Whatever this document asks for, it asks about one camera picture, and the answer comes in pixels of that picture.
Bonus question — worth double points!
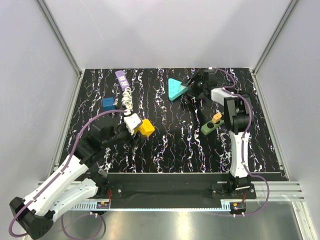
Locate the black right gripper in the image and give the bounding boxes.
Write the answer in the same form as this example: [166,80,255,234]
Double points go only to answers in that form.
[180,71,207,98]

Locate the teal triangular power strip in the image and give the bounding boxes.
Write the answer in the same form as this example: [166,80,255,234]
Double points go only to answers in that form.
[168,78,188,101]

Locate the yellow cube socket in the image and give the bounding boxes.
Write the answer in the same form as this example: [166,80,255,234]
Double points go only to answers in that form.
[136,119,155,137]

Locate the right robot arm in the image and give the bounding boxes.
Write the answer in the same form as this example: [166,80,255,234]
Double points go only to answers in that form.
[180,68,253,199]

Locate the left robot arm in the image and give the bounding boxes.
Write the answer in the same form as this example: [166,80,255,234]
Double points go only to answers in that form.
[9,116,143,240]

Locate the green round-hole power strip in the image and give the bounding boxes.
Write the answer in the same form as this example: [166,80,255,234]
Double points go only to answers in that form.
[200,119,224,136]

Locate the blue cube socket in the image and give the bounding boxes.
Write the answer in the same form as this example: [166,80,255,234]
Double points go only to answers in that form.
[102,97,117,112]

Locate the purple power strip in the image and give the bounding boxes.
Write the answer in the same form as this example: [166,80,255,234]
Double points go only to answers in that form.
[115,70,130,92]

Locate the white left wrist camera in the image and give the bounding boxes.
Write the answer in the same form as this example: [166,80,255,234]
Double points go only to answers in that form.
[123,113,143,136]

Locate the white coiled cord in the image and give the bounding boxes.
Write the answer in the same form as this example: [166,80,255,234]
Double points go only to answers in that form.
[121,87,133,111]

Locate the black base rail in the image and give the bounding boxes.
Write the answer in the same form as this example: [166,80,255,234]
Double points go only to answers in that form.
[86,172,257,200]

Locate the white slotted cable duct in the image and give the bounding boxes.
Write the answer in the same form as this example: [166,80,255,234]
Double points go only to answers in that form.
[71,201,110,211]

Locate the aluminium frame rail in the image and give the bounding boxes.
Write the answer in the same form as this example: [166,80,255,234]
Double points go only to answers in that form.
[253,181,305,202]

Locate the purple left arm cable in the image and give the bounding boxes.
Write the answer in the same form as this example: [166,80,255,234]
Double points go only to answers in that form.
[8,109,132,238]

